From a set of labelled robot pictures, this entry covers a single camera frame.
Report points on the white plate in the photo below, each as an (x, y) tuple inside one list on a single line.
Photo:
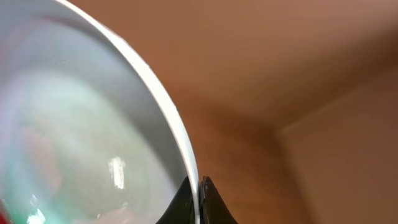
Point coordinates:
[(88, 132)]

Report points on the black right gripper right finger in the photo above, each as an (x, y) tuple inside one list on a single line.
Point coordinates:
[(213, 210)]

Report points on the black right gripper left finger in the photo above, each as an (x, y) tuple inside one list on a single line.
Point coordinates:
[(181, 208)]

